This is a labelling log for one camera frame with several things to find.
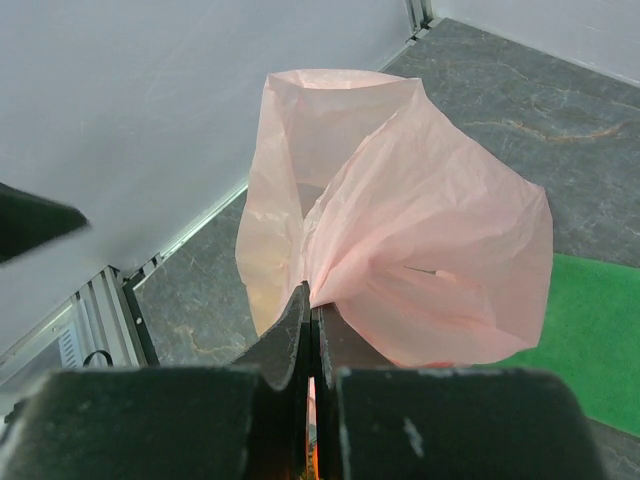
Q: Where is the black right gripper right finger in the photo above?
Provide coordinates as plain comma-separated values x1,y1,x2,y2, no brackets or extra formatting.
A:
312,305,393,479

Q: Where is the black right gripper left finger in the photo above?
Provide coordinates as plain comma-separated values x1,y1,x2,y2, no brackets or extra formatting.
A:
233,283,310,479

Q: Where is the pink plastic bag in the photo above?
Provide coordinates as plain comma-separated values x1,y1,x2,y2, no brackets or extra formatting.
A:
236,69,553,367

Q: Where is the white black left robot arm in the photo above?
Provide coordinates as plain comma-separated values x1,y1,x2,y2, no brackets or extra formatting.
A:
1,183,90,264

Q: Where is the green cloth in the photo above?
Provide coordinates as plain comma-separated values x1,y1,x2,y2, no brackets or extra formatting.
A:
496,254,639,436

